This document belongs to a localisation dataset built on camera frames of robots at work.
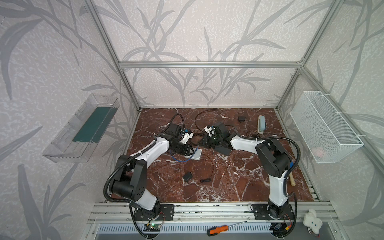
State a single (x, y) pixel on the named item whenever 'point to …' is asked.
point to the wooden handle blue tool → (292, 178)
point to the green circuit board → (152, 227)
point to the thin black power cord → (206, 179)
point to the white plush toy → (312, 222)
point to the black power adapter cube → (187, 176)
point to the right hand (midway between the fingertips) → (197, 139)
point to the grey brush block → (261, 124)
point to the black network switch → (223, 150)
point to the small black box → (241, 119)
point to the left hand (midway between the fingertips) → (193, 146)
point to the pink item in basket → (318, 152)
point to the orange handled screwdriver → (215, 230)
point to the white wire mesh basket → (328, 138)
